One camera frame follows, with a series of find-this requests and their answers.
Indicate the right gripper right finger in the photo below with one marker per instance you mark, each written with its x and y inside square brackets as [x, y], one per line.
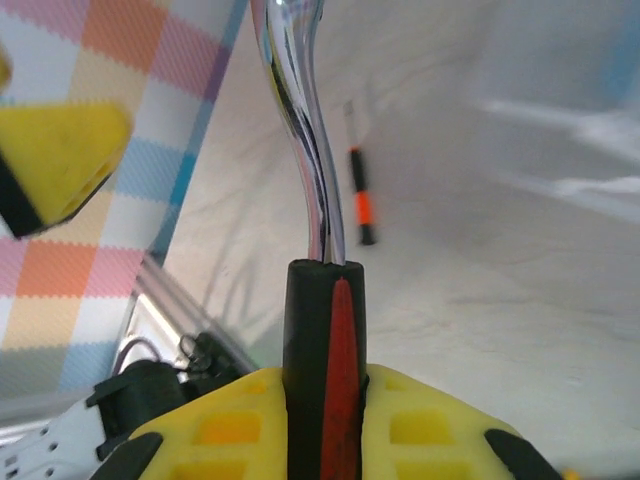
[425, 425]

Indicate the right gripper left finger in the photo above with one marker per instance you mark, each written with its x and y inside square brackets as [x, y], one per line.
[235, 425]

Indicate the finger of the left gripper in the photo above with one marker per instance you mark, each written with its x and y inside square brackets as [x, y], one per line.
[4, 67]
[60, 155]

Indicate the orange-black precision screwdriver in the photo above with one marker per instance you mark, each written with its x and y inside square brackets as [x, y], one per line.
[365, 210]

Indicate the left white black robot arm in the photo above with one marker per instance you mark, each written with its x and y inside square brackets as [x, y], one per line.
[50, 445]

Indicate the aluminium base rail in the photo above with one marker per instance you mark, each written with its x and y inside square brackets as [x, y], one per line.
[170, 300]

